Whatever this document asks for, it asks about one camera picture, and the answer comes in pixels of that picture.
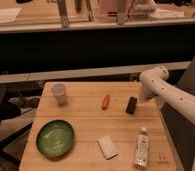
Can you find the translucent white gripper tip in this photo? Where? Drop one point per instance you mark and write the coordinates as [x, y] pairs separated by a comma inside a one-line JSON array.
[[142, 99]]

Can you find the black eraser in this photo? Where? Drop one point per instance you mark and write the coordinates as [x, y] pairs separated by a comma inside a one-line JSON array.
[[130, 109]]

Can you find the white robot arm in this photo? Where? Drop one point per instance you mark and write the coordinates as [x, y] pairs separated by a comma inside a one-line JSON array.
[[153, 82]]

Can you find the orange carrot toy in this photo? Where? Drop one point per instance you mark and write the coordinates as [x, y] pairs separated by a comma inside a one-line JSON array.
[[105, 102]]

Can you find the clear plastic bottle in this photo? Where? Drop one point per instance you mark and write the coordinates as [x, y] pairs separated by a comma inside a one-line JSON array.
[[142, 148]]

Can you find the white sponge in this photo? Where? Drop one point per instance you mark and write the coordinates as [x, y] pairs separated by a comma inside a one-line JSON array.
[[107, 147]]

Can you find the white paper cup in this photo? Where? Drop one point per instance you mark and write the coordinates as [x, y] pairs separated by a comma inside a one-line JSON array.
[[60, 94]]

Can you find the green plate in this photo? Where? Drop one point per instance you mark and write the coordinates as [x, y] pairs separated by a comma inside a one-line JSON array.
[[55, 139]]

